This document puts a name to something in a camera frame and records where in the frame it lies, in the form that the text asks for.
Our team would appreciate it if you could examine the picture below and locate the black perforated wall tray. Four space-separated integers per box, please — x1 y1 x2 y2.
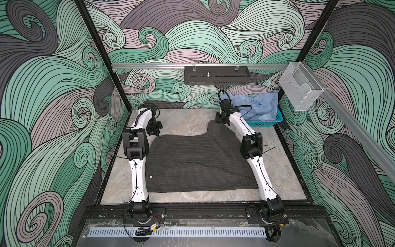
184 65 251 87

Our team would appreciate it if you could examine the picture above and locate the clear plastic wall bin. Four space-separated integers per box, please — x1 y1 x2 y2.
279 62 324 111

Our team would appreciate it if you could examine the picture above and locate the teal plastic basket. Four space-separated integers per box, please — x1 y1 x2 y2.
246 108 283 127

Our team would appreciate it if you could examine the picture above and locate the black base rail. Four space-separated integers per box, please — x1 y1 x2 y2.
82 201 328 224

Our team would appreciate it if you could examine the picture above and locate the aluminium back rail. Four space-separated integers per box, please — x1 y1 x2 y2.
112 63 289 71

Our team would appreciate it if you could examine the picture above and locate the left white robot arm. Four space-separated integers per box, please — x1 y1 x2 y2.
121 104 163 218

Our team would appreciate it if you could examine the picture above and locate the black right corner post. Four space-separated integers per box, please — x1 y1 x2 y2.
296 0 339 62

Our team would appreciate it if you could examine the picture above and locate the white slotted cable duct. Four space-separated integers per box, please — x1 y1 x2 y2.
87 226 266 238

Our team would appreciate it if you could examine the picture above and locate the aluminium right rail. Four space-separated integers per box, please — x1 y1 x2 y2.
307 66 395 182

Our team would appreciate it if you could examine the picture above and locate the black corner post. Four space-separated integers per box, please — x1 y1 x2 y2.
296 0 339 62
74 0 133 113

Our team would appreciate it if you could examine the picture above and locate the black left corner post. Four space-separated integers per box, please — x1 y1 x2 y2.
74 0 133 113

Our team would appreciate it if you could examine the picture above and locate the aluminium rail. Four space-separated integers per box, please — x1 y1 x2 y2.
307 66 395 182
112 63 289 71

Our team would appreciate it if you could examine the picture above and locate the light blue shirt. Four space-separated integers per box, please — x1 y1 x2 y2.
219 93 278 121

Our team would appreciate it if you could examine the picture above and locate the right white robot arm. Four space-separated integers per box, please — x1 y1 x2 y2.
216 90 286 224

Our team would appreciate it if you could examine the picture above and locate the dark grey pinstripe shirt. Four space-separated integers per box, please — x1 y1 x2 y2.
146 120 258 193

